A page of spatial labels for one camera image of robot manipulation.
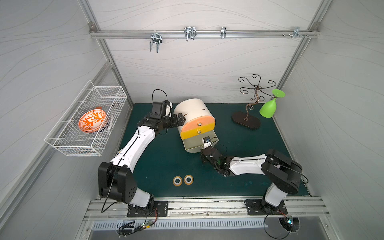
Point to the metal hook right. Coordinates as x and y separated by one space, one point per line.
295 34

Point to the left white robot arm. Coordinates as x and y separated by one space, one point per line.
115 178

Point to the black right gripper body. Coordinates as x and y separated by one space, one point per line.
205 153

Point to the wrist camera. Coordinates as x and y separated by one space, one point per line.
207 142
167 108

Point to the metal hook small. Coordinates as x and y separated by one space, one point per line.
223 32

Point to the brown metal cup stand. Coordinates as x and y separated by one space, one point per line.
245 119

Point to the white wire basket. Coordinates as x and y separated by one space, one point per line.
68 139

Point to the metal hook left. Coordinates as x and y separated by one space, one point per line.
156 40

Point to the aluminium top rail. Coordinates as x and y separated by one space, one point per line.
201 34

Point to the green plastic goblet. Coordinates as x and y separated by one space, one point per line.
269 108

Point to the orange tape roll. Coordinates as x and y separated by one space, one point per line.
188 179
177 181

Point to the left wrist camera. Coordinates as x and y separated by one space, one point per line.
167 108

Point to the orange patterned plate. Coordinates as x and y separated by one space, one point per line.
93 121

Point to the metal hook middle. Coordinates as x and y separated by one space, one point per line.
190 33

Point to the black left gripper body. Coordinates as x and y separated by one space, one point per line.
180 120

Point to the yellow drawer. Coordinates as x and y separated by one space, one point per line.
192 131

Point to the grey bottom drawer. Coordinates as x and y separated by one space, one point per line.
196 143

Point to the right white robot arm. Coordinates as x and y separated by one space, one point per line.
284 173

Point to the cream round drawer cabinet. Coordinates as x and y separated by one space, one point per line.
191 109

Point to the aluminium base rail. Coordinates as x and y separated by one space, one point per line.
208 208

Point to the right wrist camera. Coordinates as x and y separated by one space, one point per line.
207 142

